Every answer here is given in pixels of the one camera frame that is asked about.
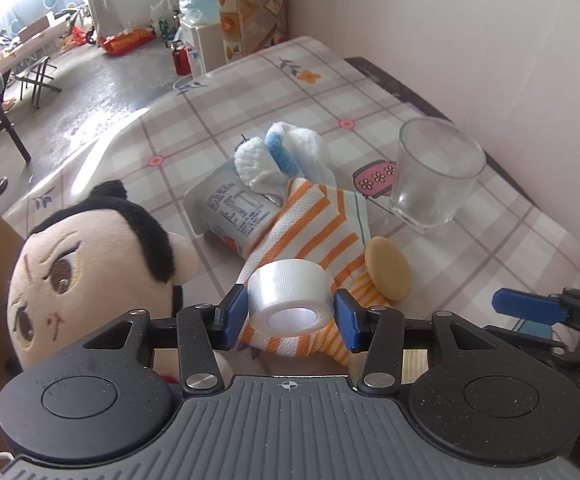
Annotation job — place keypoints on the white blue fluffy sock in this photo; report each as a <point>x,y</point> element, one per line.
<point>300,145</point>

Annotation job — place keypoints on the red bottle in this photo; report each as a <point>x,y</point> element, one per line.
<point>180,60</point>

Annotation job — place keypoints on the orange white striped cloth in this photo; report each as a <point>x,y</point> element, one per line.
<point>320,225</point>

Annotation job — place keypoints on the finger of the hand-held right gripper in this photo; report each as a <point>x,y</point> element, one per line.
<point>527,305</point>
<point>570,360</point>

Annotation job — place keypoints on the white plastic bag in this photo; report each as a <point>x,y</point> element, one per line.
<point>162,12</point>

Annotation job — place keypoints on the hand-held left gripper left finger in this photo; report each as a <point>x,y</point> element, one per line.
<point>232,317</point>

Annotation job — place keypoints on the white tape roll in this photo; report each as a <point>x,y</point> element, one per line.
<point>290,285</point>

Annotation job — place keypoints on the patterned cabinet cover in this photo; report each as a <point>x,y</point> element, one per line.
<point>250,10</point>

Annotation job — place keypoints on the clear glass cup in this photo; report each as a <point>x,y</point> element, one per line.
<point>435,180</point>

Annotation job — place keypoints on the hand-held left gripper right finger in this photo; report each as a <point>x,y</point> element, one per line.
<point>347,325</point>

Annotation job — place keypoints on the black haired plush doll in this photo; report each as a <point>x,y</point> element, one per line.
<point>95,270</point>

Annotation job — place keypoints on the blue printed cloth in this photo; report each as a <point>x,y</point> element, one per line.
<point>40,2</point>

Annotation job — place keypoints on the folding chair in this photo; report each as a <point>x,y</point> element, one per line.
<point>37,67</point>

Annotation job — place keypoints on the white milk pouch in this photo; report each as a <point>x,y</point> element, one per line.
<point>230,205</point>

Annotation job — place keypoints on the small bicycle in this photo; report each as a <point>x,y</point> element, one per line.
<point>80,30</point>

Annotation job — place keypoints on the white water dispenser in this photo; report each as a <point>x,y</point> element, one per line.
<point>202,45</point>

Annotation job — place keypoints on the plaid floral tablecloth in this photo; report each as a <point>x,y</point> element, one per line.
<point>220,110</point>

